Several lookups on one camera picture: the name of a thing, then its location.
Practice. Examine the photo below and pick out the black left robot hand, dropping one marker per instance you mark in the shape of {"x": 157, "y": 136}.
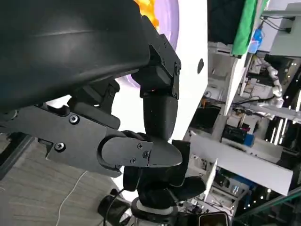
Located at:
{"x": 70, "y": 40}

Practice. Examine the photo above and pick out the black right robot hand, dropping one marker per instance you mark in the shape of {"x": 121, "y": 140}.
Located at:
{"x": 164, "y": 188}

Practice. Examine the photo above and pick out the orange white toy bread roll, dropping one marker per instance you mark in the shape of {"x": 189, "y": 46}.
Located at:
{"x": 150, "y": 5}

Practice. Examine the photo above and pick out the white workshop desk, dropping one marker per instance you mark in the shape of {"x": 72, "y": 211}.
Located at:
{"x": 247, "y": 160}

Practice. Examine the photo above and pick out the lilac plate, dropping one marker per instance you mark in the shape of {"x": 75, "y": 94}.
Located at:
{"x": 168, "y": 21}

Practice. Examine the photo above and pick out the blue plastic box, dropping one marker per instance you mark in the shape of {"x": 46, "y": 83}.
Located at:
{"x": 257, "y": 41}

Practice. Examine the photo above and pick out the green cloth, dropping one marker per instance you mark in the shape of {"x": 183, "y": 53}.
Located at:
{"x": 247, "y": 26}

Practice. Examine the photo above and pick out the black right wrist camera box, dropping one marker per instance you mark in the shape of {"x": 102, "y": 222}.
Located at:
{"x": 214, "y": 220}

